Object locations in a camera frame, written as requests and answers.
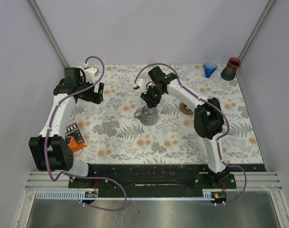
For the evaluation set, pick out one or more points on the dark mug red rim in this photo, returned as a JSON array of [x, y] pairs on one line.
[[229, 72]]

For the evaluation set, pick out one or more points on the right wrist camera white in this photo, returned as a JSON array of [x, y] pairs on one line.
[[140, 84]]

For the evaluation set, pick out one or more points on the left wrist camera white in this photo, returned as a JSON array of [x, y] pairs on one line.
[[90, 74]]

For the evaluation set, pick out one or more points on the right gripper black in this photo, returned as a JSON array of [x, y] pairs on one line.
[[151, 102]]

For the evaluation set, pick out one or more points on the coffee paper filter box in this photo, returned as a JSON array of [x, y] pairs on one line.
[[74, 138]]

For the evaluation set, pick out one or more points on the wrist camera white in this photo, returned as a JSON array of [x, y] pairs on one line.
[[90, 74], [140, 84]]

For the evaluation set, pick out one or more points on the wooden dripper ring holder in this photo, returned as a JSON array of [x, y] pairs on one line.
[[183, 107]]

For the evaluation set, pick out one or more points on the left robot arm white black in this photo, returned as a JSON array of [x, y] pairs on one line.
[[50, 151]]

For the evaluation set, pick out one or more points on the glass coffee server carafe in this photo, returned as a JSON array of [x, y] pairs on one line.
[[147, 116]]

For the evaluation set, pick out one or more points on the aluminium rail frame front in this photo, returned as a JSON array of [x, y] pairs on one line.
[[256, 181]]

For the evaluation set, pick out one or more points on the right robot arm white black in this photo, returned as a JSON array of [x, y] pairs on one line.
[[208, 118]]

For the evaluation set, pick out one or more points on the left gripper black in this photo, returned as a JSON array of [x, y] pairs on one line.
[[95, 97]]

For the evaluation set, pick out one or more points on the blue plastic cone dripper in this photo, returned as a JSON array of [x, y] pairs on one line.
[[209, 69]]

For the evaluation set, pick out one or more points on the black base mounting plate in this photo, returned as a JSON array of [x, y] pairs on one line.
[[191, 176]]

